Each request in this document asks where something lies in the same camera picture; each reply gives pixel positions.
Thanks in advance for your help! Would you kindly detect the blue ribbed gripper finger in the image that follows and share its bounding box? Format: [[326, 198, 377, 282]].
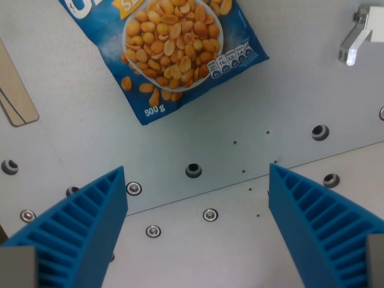
[[0, 165, 129, 288], [268, 163, 384, 288]]

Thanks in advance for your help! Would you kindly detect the grey metal bracket with white block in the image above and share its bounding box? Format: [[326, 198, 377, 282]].
[[338, 4, 384, 67]]

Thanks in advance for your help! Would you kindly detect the blue peanut bag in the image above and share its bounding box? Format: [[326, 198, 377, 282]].
[[58, 0, 270, 127]]

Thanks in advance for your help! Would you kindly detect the wooden board with lines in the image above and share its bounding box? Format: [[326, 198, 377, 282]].
[[0, 38, 40, 128]]

